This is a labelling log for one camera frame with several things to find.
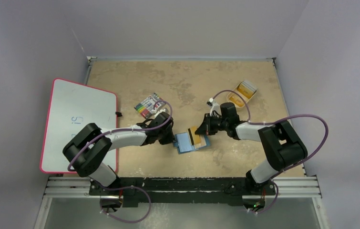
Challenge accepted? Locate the gold credit card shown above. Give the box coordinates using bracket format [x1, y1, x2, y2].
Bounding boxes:
[195, 135, 207, 149]
[187, 126, 200, 146]

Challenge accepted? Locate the blue card holder wallet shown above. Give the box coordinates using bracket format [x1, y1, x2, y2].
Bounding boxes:
[173, 133, 211, 154]

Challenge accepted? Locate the beige oval card tray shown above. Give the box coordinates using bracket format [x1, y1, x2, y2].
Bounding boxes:
[226, 83, 258, 109]

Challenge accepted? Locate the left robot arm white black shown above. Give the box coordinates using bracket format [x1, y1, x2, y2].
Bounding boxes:
[62, 112, 175, 195]

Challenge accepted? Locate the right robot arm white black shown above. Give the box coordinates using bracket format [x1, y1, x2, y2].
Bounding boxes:
[194, 102, 308, 194]

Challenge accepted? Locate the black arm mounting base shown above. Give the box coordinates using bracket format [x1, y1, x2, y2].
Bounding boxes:
[89, 177, 276, 208]

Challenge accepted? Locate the pack of coloured markers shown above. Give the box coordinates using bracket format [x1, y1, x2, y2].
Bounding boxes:
[134, 93, 165, 119]

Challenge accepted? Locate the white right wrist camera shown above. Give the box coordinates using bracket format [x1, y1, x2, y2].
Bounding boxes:
[207, 98, 221, 117]

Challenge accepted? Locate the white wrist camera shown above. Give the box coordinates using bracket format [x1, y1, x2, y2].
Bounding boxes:
[207, 98, 221, 117]
[155, 108, 169, 115]

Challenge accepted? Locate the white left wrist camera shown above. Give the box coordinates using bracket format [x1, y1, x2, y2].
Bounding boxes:
[155, 108, 169, 115]

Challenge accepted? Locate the whiteboard with pink frame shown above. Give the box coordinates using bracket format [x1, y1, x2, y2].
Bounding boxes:
[40, 78, 118, 174]

